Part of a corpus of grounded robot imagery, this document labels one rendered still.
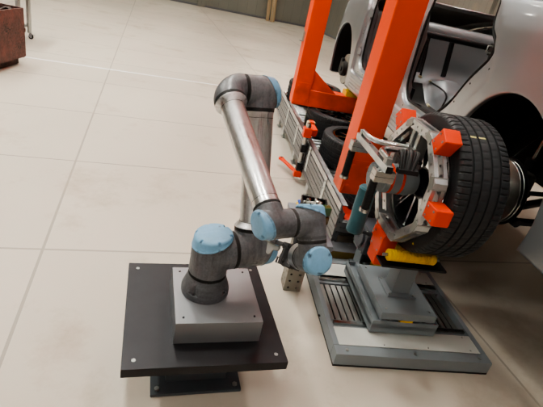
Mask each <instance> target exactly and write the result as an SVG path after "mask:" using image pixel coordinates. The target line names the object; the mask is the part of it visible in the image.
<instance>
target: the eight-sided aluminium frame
mask: <svg viewBox="0 0 543 407"><path fill-rule="evenodd" d="M413 129H415V130H416V131H417V133H420V134H421V135H422V137H423V138H425V139H426V140H427V154H428V172H429V183H428V187H427V190H426V192H425V195H424V197H423V200H422V202H421V204H420V206H419V210H418V212H417V214H416V217H415V220H414V222H413V223H412V224H409V225H407V226H405V227H403V228H401V229H400V228H399V227H398V225H397V224H396V223H395V221H394V219H393V218H392V216H391V215H390V214H389V193H383V192H382V202H381V192H379V191H377V192H376V194H375V217H376V219H377V220H378V222H379V224H380V226H381V227H382V228H383V230H384V232H385V234H386V235H387V237H388V238H389V240H390V241H395V242H406V241H408V240H410V239H412V238H414V237H418V236H420V235H423V234H426V233H428V231H429V229H430V228H431V226H430V224H429V223H428V222H427V220H426V219H425V218H424V217H423V212H424V209H425V207H426V205H427V202H428V201H432V202H438V203H441V201H442V199H443V197H444V193H445V192H447V187H448V171H447V158H446V156H440V155H435V154H434V152H433V147H432V142H431V141H432V140H433V139H434V138H435V137H436V136H437V135H438V134H439V133H440V131H439V130H437V129H436V128H434V127H433V126H432V125H430V124H429V123H428V122H427V121H426V120H424V119H420V118H415V117H410V118H409V119H408V120H407V121H406V122H405V123H404V124H403V125H402V126H401V127H400V128H399V129H397V130H396V131H395V132H394V133H393V134H392V135H390V136H389V138H388V141H393V142H398V143H404V142H405V141H406V140H408V139H409V138H410V136H411V134H412V132H413ZM387 153H388V154H390V156H391V157H392V159H393V163H395V160H396V157H397V155H398V153H392V152H391V153H390V152H387ZM382 207H383V209H382Z"/></svg>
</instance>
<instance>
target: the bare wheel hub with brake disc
mask: <svg viewBox="0 0 543 407"><path fill-rule="evenodd" d="M509 161H510V163H509V164H510V170H511V174H510V176H511V179H510V182H509V183H510V188H509V193H508V196H507V202H506V207H505V208H504V212H503V214H502V217H501V220H500V221H499V222H504V221H506V220H508V219H510V218H511V217H512V216H514V215H515V214H516V212H517V211H518V209H519V208H520V205H521V204H522V202H523V199H524V193H525V176H524V172H523V170H522V168H521V167H520V165H519V164H518V163H517V162H515V161H513V160H512V159H509Z"/></svg>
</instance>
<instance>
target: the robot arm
mask: <svg viewBox="0 0 543 407"><path fill-rule="evenodd" d="M213 102H214V106H215V108H216V111H217V112H218V113H219V114H220V115H222V116H223V119H224V121H225V126H226V128H227V131H228V134H229V138H230V141H231V144H232V146H233V149H234V153H235V156H236V158H237V161H238V165H239V168H240V171H241V173H242V182H241V201H240V218H239V220H237V221H236V222H235V223H234V231H232V230H231V229H230V228H229V227H225V226H224V225H223V224H215V223H212V224H204V225H202V226H200V227H199V228H198V229H197V230H196V231H195V233H194V237H193V239H192V249H191V255H190V261H189V267H188V271H187V273H186V274H185V276H184V277H183V279H182V283H181V292H182V293H183V295H184V296H185V297H186V298H187V299H189V300H190V301H192V302H194V303H197V304H216V303H219V302H221V301H223V300H224V299H225V298H226V297H227V294H228V290H229V284H228V280H227V277H226V273H227V270H230V269H237V268H243V267H250V266H263V265H265V264H269V263H272V262H273V261H274V260H275V259H276V261H275V262H277V260H278V258H279V260H278V262H277V263H279V264H280V265H281V266H286V267H287V268H288V269H291V270H292V269H294V270H295V271H299V270H300V271H304V272H306V273H307V274H309V275H323V274H325V273H327V272H328V270H329V269H330V267H331V264H332V256H331V253H330V251H329V250H328V249H327V245H326V213H325V207H324V206H323V205H321V204H304V203H299V204H297V205H296V208H283V206H282V203H281V202H280V200H279V198H278V195H277V193H276V189H275V187H274V184H273V181H272V178H271V175H270V169H271V155H272V127H273V115H274V111H275V108H277V107H278V106H279V105H280V102H281V89H280V84H279V83H278V81H277V80H276V79H275V78H274V77H268V76H266V75H254V74H246V73H234V74H231V75H229V76H228V77H226V78H224V79H223V80H222V81H221V82H220V83H219V84H218V86H217V88H216V90H215V93H214V97H213ZM292 237H294V238H293V244H291V243H288V242H286V241H284V242H282V241H279V239H284V238H292ZM281 246H282V248H283V249H282V252H281V254H280V256H279V257H278V256H277V254H278V251H279V250H280V247H281Z"/></svg>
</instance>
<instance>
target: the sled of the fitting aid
mask: <svg viewBox="0 0 543 407"><path fill-rule="evenodd" d="M360 264H364V265H372V266H381V265H376V264H372V262H370V263H366V262H351V261H347V264H346V266H345V268H344V273H345V275H346V277H347V281H348V282H349V285H350V287H351V290H352V292H353V295H354V297H355V299H356V302H357V304H358V306H359V309H360V311H361V314H362V316H363V318H364V322H365V324H366V326H367V328H368V331H369V332H381V333H392V334H413V335H424V336H433V335H434V333H435V331H436V329H437V327H438V324H437V322H436V321H435V323H427V322H416V321H396V320H386V319H380V318H379V316H378V314H377V311H376V309H375V307H374V305H373V303H372V300H371V298H370V296H369V294H368V292H367V289H366V287H365V286H364V283H363V281H362V278H361V277H360V274H359V272H358V267H359V265H360Z"/></svg>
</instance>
